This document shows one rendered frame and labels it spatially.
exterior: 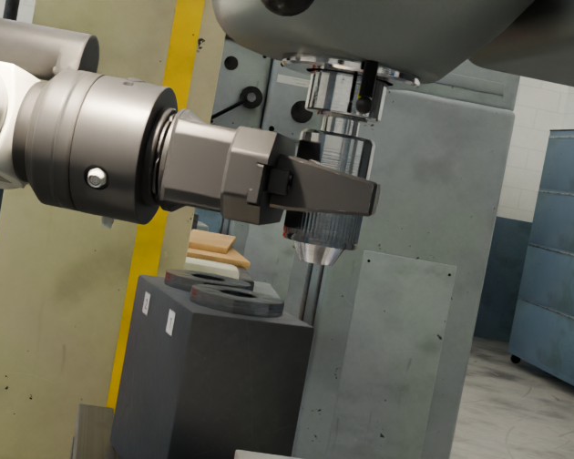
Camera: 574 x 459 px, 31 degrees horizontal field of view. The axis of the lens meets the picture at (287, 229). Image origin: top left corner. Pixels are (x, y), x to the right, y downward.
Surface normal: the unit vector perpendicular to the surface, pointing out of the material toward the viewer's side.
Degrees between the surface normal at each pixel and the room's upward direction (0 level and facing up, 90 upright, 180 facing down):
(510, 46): 135
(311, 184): 90
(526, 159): 90
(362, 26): 125
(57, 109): 67
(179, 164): 90
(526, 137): 90
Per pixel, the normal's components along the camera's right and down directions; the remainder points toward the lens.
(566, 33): -0.81, 0.58
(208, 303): -0.57, -0.06
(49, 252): 0.18, 0.08
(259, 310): 0.52, 0.14
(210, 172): -0.12, 0.03
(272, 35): -0.41, 0.80
